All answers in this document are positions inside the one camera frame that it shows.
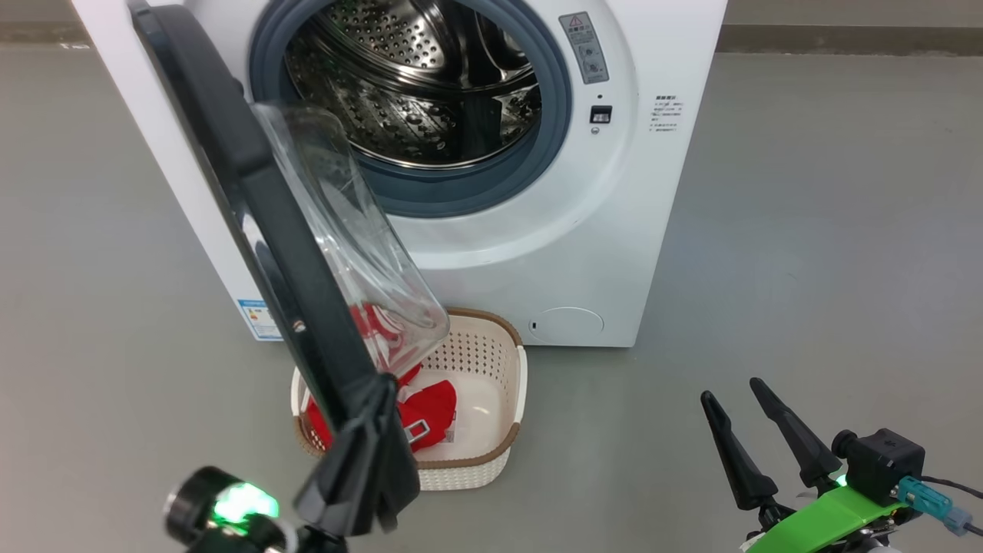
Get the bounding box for stainless steel washer drum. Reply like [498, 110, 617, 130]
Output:
[286, 0, 542, 170]

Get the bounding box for black round washer door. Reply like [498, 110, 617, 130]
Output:
[127, 0, 452, 462]

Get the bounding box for cream basket brown rim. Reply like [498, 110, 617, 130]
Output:
[290, 307, 528, 491]

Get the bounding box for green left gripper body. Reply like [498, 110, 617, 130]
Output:
[286, 525, 348, 553]

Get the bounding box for grey rubber door gasket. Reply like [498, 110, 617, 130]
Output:
[248, 0, 574, 220]

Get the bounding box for black cable teal connector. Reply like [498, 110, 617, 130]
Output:
[897, 475, 983, 538]

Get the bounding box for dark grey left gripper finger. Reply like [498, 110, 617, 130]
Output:
[295, 375, 397, 536]
[376, 398, 422, 532]

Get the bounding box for plain red shorts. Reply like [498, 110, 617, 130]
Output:
[306, 378, 458, 454]

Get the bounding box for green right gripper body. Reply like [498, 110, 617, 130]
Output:
[740, 484, 920, 553]

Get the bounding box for round white filter cover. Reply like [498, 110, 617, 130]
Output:
[528, 307, 604, 345]

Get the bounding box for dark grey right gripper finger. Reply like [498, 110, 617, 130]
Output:
[700, 390, 779, 512]
[749, 376, 844, 494]

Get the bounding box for white front-load washing machine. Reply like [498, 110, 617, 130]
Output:
[71, 0, 729, 348]

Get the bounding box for blue energy label sticker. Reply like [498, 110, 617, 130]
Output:
[237, 299, 283, 341]

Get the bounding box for red white striped jersey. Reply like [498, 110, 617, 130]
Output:
[349, 303, 419, 385]

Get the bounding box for grey warning sticker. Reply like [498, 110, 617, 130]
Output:
[558, 12, 610, 84]

